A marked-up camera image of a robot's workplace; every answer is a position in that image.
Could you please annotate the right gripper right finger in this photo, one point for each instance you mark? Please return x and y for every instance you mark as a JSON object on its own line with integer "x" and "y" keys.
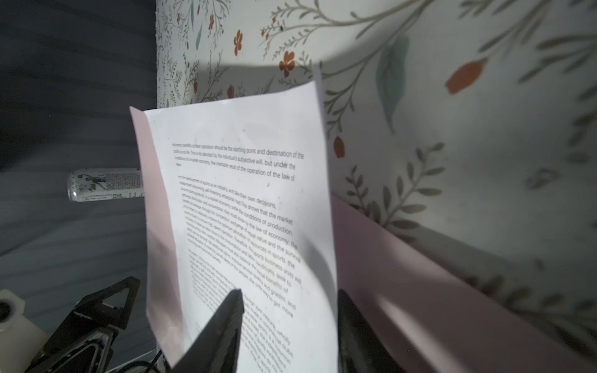
{"x": 360, "y": 350}

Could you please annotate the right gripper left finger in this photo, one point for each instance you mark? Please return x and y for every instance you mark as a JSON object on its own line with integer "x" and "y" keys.
{"x": 216, "y": 348}

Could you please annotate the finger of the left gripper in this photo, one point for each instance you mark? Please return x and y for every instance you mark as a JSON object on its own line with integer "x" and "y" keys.
{"x": 111, "y": 306}
{"x": 89, "y": 353}

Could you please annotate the pink folder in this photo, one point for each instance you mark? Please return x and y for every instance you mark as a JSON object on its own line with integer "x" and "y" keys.
{"x": 426, "y": 318}

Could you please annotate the printed paper sheet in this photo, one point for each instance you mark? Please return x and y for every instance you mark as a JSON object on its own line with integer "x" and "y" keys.
{"x": 238, "y": 198}

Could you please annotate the silver drink can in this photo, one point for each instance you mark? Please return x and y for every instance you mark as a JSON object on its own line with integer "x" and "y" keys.
{"x": 90, "y": 185}

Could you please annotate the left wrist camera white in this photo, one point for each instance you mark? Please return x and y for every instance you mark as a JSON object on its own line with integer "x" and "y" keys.
{"x": 21, "y": 339}

